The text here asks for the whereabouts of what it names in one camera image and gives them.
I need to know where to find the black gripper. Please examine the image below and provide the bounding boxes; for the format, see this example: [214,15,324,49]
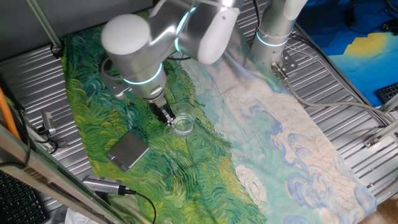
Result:
[148,100,175,126]

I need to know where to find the clear glass mug with handle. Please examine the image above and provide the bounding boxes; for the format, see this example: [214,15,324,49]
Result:
[162,103,197,138]

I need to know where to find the silver digital pocket scale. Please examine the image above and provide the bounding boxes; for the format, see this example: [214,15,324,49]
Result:
[105,131,150,173]

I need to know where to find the green blue painted tablecloth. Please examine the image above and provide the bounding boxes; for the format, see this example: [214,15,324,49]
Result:
[60,11,379,224]

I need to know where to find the black pole clamp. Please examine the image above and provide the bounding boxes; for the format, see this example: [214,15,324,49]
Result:
[49,39,66,60]

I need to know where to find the white crumpled paper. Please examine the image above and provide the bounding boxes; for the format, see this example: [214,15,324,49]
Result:
[63,207,100,224]

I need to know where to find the green metal pole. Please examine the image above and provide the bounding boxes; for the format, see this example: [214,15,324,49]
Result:
[26,0,65,50]

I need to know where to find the orange tube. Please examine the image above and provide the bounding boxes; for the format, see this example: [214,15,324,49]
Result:
[0,86,21,141]

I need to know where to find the black keyboard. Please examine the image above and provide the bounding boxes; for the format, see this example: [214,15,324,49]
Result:
[374,82,398,105]
[0,172,49,224]

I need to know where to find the blue cloth with yellow sun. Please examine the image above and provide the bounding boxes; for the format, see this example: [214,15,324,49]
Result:
[297,0,398,108]

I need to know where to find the black device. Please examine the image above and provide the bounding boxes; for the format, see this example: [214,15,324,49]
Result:
[381,19,398,35]

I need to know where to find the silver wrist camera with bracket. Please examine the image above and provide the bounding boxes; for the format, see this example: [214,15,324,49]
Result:
[99,57,131,100]

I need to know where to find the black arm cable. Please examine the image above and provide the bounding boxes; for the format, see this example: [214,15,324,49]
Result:
[167,54,192,62]

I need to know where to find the black camera cable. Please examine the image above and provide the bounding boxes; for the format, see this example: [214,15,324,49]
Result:
[118,185,157,224]

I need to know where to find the long silver camera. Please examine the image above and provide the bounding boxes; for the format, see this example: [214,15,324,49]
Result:
[82,174,127,196]

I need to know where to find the small silver camera on stand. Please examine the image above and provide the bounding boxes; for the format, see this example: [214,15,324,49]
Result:
[41,110,57,136]

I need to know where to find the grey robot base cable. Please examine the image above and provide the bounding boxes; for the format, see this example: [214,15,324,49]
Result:
[270,62,398,125]

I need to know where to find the aluminium frame beam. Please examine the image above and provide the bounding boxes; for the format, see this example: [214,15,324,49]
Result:
[0,124,125,224]

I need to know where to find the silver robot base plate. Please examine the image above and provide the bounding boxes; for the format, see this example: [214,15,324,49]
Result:
[278,49,299,74]

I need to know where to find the small metal corner bracket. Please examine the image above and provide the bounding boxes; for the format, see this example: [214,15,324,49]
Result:
[363,135,382,149]

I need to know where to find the aluminium profile rail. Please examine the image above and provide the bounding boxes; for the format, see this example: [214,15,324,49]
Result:
[373,119,398,141]

